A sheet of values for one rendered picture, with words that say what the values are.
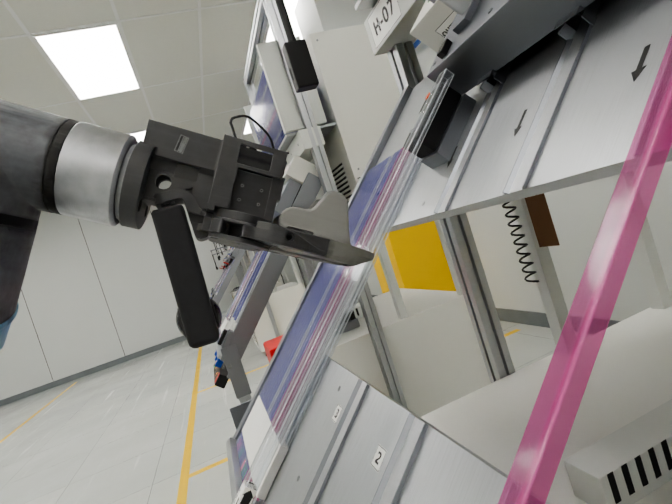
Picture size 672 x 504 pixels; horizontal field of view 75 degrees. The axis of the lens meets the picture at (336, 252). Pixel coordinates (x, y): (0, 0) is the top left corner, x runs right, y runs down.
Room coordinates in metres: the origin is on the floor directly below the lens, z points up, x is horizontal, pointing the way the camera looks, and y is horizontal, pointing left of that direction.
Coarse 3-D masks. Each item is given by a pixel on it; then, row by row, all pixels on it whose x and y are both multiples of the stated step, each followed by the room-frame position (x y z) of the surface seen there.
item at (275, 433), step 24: (432, 96) 0.44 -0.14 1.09; (432, 120) 0.43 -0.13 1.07; (408, 144) 0.43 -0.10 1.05; (408, 168) 0.42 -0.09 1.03; (384, 192) 0.42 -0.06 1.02; (384, 216) 0.41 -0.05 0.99; (360, 240) 0.41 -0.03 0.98; (360, 264) 0.40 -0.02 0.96; (336, 288) 0.41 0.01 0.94; (336, 312) 0.39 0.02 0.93; (312, 360) 0.38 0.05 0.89; (288, 408) 0.37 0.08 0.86; (264, 456) 0.37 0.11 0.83
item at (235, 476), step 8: (232, 440) 0.69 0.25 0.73; (232, 448) 0.66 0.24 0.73; (232, 456) 0.63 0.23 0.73; (232, 464) 0.60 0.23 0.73; (232, 472) 0.58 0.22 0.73; (240, 472) 0.58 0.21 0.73; (232, 480) 0.56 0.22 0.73; (240, 480) 0.56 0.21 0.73; (232, 488) 0.54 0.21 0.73; (232, 496) 0.52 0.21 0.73
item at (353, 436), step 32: (320, 384) 0.51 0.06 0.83; (352, 384) 0.43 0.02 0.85; (320, 416) 0.46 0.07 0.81; (352, 416) 0.38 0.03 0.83; (384, 416) 0.34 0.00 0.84; (416, 416) 0.31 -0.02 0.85; (320, 448) 0.42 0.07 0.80; (352, 448) 0.36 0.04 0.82; (384, 448) 0.32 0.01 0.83; (416, 448) 0.28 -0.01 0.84; (448, 448) 0.26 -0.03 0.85; (288, 480) 0.45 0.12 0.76; (320, 480) 0.39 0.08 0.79; (352, 480) 0.34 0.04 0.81; (384, 480) 0.30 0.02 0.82; (416, 480) 0.27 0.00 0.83; (448, 480) 0.24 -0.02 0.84; (480, 480) 0.22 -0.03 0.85
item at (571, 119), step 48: (624, 0) 0.33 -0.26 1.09; (528, 48) 0.44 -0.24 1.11; (576, 48) 0.36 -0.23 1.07; (624, 48) 0.30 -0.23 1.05; (480, 96) 0.50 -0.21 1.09; (528, 96) 0.39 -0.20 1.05; (576, 96) 0.32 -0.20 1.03; (624, 96) 0.27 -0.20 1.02; (480, 144) 0.43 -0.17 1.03; (528, 144) 0.35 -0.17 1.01; (576, 144) 0.29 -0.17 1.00; (624, 144) 0.25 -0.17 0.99; (432, 192) 0.49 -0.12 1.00; (480, 192) 0.38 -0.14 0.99; (528, 192) 0.32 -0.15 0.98
